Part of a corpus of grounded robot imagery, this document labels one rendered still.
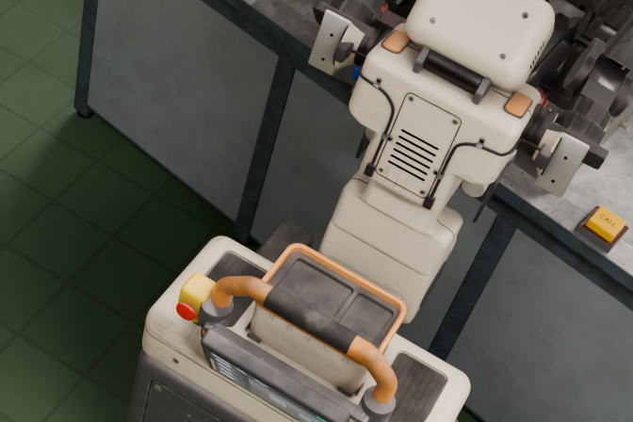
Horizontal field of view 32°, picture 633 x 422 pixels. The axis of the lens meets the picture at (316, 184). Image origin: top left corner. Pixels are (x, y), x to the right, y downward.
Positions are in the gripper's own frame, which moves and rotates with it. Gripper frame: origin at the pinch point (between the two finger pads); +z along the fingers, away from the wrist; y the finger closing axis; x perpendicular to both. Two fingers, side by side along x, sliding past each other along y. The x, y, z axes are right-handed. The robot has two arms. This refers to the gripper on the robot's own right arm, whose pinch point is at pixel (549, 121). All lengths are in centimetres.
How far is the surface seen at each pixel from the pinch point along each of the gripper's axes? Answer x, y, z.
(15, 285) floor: 54, 90, 95
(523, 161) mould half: 1.4, 0.7, 11.2
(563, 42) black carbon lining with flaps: -28.1, 11.5, 0.3
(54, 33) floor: -21, 157, 92
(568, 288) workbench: 2.8, -21.2, 31.8
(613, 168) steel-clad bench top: -16.1, -13.7, 12.6
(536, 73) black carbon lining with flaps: -18.4, 11.5, 4.6
